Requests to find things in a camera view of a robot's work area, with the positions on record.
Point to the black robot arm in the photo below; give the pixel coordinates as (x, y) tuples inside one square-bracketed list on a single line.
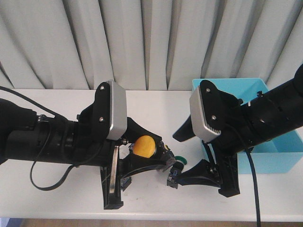
[(25, 135), (275, 112)]

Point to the yellow button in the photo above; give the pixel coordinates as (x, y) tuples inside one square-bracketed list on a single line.
[(145, 146), (125, 182)]

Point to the light blue plastic box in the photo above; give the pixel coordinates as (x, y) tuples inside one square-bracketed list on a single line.
[(277, 155)]

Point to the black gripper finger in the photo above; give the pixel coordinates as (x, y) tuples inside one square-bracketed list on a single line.
[(134, 131), (134, 164), (185, 132), (200, 174)]

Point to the grey pleated curtain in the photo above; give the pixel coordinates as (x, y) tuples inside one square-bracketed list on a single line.
[(147, 44)]

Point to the green button lying right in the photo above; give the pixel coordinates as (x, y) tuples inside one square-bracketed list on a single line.
[(176, 170)]

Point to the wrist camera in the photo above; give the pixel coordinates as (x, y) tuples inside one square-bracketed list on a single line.
[(111, 111), (206, 111)]

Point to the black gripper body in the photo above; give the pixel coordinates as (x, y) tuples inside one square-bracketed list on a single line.
[(235, 137), (87, 151)]

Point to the yellow button lying front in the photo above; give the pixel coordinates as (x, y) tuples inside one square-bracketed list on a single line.
[(125, 182)]

